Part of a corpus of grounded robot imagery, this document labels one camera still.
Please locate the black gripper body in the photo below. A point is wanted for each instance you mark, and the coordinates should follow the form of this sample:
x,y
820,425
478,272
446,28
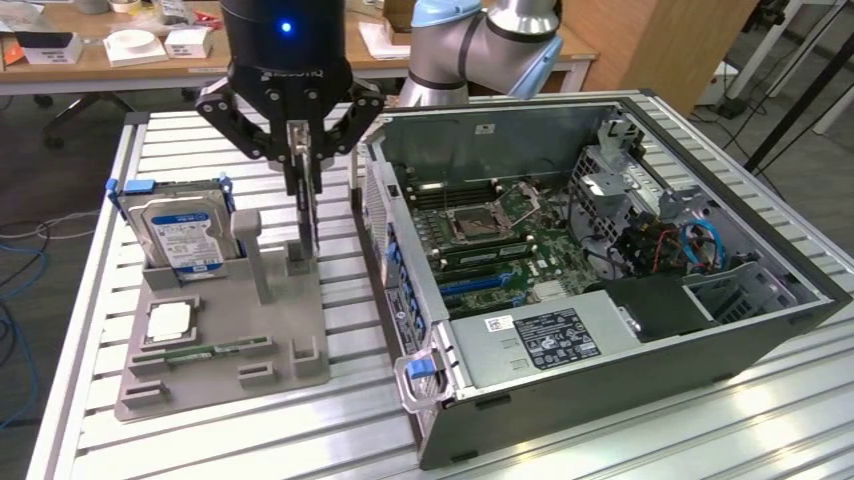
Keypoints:
x,y
288,55

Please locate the graphics card with metal bracket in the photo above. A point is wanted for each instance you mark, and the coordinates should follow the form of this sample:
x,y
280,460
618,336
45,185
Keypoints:
x,y
308,225

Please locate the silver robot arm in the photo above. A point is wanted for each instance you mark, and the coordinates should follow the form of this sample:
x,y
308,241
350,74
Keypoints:
x,y
514,25

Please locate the small red item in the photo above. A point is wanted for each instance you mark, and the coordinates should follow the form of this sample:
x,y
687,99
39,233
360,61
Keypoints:
x,y
209,20

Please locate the small white box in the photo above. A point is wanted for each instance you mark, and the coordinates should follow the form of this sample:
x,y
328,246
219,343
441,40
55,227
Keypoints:
x,y
187,47

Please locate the white paper stack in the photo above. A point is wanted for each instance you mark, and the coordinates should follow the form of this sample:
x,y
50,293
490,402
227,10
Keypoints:
x,y
388,47

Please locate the brown cardboard box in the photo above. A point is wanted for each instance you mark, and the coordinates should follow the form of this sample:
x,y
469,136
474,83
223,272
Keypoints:
x,y
400,15

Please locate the clear plastic bag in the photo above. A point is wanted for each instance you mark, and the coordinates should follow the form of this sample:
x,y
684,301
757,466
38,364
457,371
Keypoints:
x,y
174,12

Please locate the black RAM slot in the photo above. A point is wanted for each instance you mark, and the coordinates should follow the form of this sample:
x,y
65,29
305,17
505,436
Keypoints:
x,y
456,190
457,197
454,184

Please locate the white square tape holder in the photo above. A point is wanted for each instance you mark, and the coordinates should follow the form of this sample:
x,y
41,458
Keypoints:
x,y
137,50

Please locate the thin metal locking lever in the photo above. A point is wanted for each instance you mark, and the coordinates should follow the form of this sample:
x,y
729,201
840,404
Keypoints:
x,y
445,197

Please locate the wooden desk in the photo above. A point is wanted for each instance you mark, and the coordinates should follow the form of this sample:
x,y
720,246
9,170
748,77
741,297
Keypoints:
x,y
101,75

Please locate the black office chair base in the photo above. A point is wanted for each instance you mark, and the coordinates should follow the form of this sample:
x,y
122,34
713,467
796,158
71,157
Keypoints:
x,y
67,120

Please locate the hard disk with blue carrier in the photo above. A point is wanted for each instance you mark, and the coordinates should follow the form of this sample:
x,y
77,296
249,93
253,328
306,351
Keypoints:
x,y
181,240

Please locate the metal socket cover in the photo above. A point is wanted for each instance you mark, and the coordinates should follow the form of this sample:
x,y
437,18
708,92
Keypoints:
x,y
524,187

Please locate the white box with black lid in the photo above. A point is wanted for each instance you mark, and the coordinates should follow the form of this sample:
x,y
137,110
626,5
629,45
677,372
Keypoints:
x,y
50,55

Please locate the grey cup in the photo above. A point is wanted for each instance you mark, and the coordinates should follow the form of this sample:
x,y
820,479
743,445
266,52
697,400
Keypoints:
x,y
90,6

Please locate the green RAM stick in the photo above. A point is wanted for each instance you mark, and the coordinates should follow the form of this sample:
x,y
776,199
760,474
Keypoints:
x,y
201,351
484,257

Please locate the orange box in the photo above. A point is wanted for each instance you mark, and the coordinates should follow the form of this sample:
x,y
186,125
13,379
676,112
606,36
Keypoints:
x,y
10,52

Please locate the loose white papers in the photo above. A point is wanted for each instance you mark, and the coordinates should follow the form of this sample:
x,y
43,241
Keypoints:
x,y
21,20

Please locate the grey parts rack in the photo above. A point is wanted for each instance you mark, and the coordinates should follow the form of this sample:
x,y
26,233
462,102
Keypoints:
x,y
227,310

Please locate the perforated metal disk bay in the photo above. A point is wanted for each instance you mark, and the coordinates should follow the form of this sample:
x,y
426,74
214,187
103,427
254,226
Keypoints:
x,y
601,185

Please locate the green motherboard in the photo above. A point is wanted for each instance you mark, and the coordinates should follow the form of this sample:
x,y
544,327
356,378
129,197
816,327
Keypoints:
x,y
554,250

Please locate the silver CPU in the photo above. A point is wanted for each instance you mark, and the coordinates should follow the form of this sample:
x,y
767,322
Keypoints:
x,y
169,322

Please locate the silver chipset heatsink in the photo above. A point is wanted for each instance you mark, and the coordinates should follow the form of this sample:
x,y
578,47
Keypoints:
x,y
550,291

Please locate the wooden cabinet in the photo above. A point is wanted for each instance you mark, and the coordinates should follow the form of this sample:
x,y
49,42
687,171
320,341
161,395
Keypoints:
x,y
668,50

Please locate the grey power supply unit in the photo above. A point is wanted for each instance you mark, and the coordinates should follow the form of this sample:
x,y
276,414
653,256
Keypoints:
x,y
534,340

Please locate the black power adapter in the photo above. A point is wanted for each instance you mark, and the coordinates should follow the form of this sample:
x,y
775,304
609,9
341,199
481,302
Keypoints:
x,y
735,109

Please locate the open black PC case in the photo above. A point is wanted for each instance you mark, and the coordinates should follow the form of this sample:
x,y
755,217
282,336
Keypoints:
x,y
601,400

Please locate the black slanted pole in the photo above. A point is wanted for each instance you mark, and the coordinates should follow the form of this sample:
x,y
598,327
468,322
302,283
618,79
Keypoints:
x,y
803,100

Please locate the grey metal disk bay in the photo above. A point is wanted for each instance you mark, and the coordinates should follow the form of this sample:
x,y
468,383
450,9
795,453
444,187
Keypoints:
x,y
755,295

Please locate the white desk frame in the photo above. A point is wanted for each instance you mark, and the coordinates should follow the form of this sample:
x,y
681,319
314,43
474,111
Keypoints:
x,y
767,47

